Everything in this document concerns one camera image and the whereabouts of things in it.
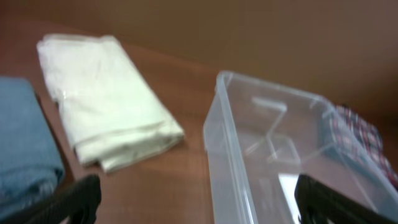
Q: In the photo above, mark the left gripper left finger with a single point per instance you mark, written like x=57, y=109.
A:
x=78, y=203

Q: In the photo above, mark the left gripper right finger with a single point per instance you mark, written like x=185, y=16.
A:
x=319, y=204

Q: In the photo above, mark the red blue plaid shirt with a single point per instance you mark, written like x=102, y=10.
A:
x=358, y=142

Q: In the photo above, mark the white label in container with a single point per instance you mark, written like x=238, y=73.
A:
x=288, y=183

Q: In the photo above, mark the clear plastic storage container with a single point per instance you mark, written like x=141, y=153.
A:
x=256, y=130

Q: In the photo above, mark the blue folded jeans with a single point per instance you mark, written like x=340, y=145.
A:
x=31, y=166

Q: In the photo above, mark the cream folded cloth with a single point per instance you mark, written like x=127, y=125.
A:
x=110, y=114

